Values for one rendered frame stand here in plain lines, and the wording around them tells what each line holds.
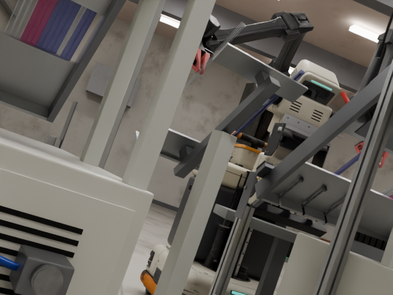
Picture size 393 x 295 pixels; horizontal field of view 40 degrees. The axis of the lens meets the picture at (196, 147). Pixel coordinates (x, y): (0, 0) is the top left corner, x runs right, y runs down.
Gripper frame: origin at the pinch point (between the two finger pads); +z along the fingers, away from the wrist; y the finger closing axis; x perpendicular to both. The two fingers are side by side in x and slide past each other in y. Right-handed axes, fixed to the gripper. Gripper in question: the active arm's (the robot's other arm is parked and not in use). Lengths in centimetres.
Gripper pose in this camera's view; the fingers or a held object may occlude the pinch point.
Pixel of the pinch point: (199, 70)
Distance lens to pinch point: 176.4
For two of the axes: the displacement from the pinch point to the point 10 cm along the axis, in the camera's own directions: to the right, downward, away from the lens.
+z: 1.4, 7.4, -6.6
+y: 7.8, 3.3, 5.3
